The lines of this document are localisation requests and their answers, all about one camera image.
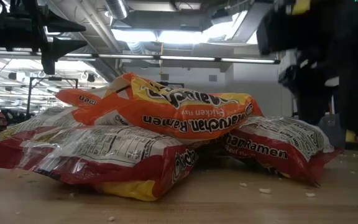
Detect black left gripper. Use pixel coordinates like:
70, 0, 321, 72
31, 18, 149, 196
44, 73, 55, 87
0, 0, 88, 75

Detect red Maruchan ramen pack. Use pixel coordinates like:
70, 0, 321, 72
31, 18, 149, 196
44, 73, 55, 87
0, 124, 199, 202
222, 115, 343, 187

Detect long ceiling light bar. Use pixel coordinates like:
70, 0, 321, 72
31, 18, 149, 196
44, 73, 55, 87
0, 51, 281, 65

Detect yellow and white tub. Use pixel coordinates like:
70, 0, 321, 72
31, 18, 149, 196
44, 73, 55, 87
345, 129, 357, 143

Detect silver ceiling duct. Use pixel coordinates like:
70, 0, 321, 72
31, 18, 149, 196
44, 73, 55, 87
104, 0, 131, 20

